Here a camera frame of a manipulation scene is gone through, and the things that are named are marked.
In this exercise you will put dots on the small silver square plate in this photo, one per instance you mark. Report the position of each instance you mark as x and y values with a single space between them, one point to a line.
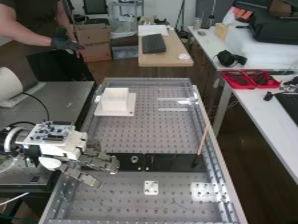
150 187

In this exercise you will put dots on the black keyboard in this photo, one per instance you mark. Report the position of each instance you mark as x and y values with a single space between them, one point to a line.
290 106

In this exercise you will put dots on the black box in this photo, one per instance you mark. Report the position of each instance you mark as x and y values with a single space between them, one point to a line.
274 28

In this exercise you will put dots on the clear box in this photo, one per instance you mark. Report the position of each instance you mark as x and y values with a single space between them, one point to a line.
146 133

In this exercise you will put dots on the flat black case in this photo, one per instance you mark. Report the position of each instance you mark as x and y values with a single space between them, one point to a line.
153 43

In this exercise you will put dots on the cardboard box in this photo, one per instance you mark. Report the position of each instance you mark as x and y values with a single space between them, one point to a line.
93 33
97 52

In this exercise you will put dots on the black plate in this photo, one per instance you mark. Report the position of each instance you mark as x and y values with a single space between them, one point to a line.
167 163

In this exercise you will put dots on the white desk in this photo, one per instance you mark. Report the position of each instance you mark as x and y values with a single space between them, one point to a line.
260 56
266 123

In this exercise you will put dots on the white computer mouse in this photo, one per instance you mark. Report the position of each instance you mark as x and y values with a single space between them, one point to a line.
183 56

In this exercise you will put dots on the small white box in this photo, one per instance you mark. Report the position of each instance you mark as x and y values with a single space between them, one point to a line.
115 100

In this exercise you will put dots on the thin stick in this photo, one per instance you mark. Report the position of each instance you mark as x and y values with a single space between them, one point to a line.
205 135

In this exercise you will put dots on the black headphones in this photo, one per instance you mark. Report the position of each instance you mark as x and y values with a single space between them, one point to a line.
230 58

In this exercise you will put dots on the person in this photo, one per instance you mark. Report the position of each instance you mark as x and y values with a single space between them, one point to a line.
26 33

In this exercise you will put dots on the red tray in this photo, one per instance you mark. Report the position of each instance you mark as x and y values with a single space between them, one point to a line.
263 78
238 80

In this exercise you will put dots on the small black device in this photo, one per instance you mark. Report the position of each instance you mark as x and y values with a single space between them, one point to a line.
267 96

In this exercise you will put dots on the small metal nut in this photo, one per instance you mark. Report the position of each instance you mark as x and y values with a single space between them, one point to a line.
133 159

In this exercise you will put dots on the wooden desk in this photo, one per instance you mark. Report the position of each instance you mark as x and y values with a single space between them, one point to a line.
166 58

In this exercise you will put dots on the clear plastic bin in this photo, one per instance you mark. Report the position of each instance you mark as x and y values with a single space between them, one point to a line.
125 52

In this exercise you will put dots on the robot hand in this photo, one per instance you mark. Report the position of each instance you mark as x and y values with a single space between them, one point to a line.
57 143

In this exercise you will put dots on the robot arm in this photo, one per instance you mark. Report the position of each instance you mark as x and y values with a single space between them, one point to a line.
13 140

